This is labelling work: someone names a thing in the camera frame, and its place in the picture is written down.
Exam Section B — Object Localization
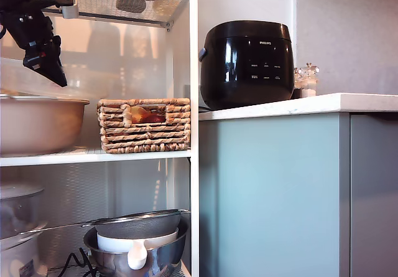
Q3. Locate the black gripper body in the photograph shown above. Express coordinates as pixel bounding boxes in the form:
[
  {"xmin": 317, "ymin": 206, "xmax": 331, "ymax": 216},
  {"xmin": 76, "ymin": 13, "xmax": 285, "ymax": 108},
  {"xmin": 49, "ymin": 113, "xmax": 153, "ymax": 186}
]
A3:
[{"xmin": 0, "ymin": 9, "xmax": 54, "ymax": 60}]

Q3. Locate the clear plastic microwave lid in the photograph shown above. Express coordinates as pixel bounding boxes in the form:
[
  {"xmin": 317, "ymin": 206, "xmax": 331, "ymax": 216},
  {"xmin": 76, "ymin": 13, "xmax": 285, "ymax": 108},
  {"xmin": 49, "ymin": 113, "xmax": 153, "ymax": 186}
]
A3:
[{"xmin": 0, "ymin": 55, "xmax": 125, "ymax": 99}]

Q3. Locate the dark container on mesh shelf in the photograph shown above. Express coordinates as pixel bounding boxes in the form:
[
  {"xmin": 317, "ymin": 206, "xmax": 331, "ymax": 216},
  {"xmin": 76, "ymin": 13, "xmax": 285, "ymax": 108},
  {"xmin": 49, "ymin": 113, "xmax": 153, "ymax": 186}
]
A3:
[{"xmin": 115, "ymin": 0, "xmax": 170, "ymax": 13}]

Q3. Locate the white metal shelf unit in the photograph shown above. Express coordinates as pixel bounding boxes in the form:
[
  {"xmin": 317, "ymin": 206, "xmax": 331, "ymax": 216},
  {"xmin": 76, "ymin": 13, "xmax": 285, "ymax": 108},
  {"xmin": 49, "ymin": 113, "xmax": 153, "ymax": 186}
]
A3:
[{"xmin": 0, "ymin": 0, "xmax": 200, "ymax": 277}]

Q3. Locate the large beige bowl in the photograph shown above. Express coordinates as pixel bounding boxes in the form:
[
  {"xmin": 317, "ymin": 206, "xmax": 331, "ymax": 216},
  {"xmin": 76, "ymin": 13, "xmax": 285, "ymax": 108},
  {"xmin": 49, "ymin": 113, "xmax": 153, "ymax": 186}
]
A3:
[{"xmin": 0, "ymin": 93, "xmax": 90, "ymax": 156}]

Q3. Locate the yellow fruit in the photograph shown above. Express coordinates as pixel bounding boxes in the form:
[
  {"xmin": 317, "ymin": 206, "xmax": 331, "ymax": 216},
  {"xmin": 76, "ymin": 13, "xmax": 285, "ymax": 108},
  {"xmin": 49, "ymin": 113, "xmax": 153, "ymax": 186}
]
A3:
[{"xmin": 131, "ymin": 106, "xmax": 149, "ymax": 124}]

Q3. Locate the red apple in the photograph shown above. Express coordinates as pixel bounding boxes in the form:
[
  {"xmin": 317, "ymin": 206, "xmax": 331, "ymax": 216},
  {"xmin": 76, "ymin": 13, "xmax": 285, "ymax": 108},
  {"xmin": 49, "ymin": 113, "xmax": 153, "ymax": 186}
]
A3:
[{"xmin": 142, "ymin": 113, "xmax": 165, "ymax": 123}]

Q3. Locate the woven wicker basket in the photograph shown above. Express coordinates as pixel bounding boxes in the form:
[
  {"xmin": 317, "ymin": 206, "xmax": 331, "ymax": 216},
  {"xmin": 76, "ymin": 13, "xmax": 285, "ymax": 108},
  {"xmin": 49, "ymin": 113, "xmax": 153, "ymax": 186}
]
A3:
[{"xmin": 96, "ymin": 98, "xmax": 191, "ymax": 154}]

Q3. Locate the glass-lidded steamer pot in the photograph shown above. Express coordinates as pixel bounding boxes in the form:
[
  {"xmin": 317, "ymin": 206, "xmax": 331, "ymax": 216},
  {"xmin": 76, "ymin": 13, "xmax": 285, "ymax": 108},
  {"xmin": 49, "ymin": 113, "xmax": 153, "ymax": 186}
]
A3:
[{"xmin": 0, "ymin": 183, "xmax": 46, "ymax": 239}]

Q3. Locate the metal mesh sieve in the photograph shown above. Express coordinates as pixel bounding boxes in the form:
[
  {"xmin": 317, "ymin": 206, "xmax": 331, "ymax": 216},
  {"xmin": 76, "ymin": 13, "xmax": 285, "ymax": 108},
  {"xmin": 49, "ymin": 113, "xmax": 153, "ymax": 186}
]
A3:
[{"xmin": 18, "ymin": 209, "xmax": 191, "ymax": 240}]

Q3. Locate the black rice cooker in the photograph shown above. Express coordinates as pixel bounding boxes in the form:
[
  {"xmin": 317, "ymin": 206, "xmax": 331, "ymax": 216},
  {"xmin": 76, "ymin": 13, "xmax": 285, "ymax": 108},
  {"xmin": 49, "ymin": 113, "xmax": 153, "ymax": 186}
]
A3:
[{"xmin": 198, "ymin": 21, "xmax": 295, "ymax": 110}]

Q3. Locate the white electric cooker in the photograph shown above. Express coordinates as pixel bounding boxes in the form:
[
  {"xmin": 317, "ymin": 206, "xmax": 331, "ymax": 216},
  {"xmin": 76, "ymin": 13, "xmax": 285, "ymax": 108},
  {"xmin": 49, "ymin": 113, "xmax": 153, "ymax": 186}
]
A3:
[{"xmin": 0, "ymin": 232, "xmax": 47, "ymax": 277}]

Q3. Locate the steel mixing bowl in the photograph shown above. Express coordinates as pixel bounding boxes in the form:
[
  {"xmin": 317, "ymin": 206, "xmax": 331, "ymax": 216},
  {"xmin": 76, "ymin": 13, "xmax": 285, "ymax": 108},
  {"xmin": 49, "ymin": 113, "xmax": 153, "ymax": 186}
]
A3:
[{"xmin": 83, "ymin": 216, "xmax": 190, "ymax": 277}]

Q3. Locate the glass pepper grinder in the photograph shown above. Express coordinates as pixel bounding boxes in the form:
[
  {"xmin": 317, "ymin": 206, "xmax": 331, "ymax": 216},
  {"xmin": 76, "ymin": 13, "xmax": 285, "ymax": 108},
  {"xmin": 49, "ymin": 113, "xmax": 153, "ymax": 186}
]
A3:
[{"xmin": 294, "ymin": 67, "xmax": 305, "ymax": 100}]

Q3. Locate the glass salt grinder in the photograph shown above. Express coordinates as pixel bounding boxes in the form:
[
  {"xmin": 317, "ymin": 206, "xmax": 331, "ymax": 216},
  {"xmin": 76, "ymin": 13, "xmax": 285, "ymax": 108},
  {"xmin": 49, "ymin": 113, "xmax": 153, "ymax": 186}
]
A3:
[{"xmin": 302, "ymin": 61, "xmax": 321, "ymax": 98}]

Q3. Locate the blue-grey kitchen cabinet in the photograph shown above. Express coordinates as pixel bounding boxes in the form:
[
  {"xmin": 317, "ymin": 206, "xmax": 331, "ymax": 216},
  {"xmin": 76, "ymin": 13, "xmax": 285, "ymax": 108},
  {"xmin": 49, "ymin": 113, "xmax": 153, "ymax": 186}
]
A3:
[{"xmin": 198, "ymin": 111, "xmax": 398, "ymax": 277}]

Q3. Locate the pale grey camera box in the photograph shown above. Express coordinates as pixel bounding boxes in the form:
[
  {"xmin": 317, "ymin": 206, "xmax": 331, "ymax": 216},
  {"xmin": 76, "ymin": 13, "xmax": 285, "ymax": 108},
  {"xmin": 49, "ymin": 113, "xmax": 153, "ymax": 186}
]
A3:
[{"xmin": 55, "ymin": 0, "xmax": 78, "ymax": 19}]

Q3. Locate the black power cable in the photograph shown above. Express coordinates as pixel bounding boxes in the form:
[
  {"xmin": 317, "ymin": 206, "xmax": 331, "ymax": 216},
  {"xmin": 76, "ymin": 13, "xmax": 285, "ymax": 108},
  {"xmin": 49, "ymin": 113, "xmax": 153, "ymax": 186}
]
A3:
[{"xmin": 48, "ymin": 247, "xmax": 99, "ymax": 277}]

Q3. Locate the white jug with handle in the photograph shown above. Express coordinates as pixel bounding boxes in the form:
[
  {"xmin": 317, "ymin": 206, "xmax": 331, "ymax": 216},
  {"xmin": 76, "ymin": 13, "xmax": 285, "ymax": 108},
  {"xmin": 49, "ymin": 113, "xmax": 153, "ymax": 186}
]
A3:
[{"xmin": 96, "ymin": 228, "xmax": 180, "ymax": 270}]

